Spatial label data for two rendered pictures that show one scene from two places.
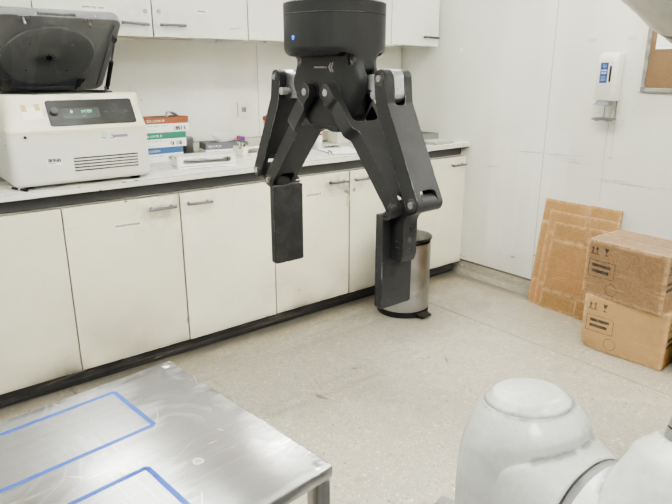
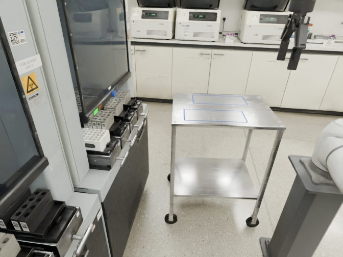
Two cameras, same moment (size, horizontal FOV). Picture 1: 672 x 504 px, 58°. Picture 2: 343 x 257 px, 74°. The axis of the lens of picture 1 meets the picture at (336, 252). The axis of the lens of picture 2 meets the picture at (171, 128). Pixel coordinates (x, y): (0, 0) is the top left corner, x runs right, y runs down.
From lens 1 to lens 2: 0.54 m
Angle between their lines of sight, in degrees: 44
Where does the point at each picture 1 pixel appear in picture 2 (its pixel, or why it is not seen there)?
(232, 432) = (265, 112)
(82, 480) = (227, 108)
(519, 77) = not seen: outside the picture
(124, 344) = not seen: hidden behind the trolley
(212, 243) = (301, 75)
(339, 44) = (297, 9)
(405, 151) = (300, 34)
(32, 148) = (250, 30)
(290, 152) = (286, 33)
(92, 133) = (271, 27)
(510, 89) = not seen: outside the picture
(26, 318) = (232, 83)
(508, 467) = (328, 136)
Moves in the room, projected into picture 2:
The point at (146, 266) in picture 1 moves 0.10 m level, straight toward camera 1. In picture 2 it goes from (273, 77) to (272, 79)
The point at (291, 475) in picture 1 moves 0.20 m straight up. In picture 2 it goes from (273, 124) to (283, 88)
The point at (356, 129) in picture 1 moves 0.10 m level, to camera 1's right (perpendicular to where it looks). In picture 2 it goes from (295, 29) to (328, 32)
